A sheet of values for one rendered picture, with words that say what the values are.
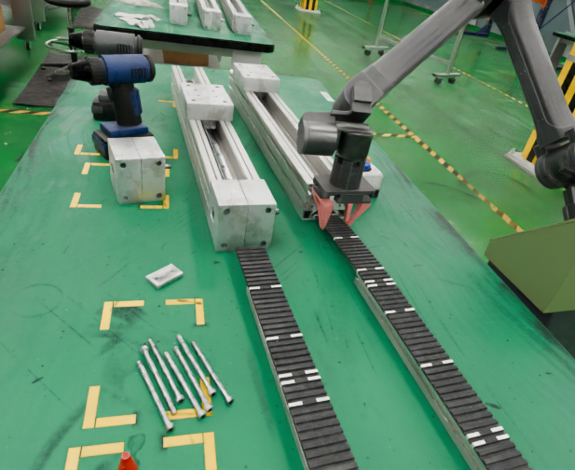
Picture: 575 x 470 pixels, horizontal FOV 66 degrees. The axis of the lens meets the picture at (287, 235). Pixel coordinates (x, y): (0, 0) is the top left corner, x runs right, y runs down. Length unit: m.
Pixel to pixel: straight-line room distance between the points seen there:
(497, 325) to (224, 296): 0.45
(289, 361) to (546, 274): 0.49
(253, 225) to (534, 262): 0.50
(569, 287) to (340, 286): 0.38
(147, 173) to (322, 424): 0.57
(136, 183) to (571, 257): 0.77
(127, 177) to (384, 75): 0.51
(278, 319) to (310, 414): 0.15
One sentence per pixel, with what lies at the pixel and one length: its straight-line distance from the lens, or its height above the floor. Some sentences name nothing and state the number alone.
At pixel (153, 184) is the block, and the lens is 0.90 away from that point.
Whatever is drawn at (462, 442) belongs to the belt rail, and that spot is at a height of 0.79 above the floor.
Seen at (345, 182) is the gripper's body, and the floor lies 0.91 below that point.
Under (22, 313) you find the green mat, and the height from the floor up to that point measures 0.78.
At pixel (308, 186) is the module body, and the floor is 0.86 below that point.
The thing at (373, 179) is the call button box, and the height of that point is 0.83.
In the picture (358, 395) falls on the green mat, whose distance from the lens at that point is 0.61.
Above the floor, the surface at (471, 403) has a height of 0.81.
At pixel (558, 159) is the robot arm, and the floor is 0.98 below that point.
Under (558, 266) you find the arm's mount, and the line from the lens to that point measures 0.86.
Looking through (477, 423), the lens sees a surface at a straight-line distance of 0.60.
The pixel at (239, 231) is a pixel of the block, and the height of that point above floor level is 0.82.
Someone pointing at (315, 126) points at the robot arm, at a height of 1.00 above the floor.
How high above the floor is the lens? 1.25
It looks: 33 degrees down
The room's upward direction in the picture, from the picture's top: 10 degrees clockwise
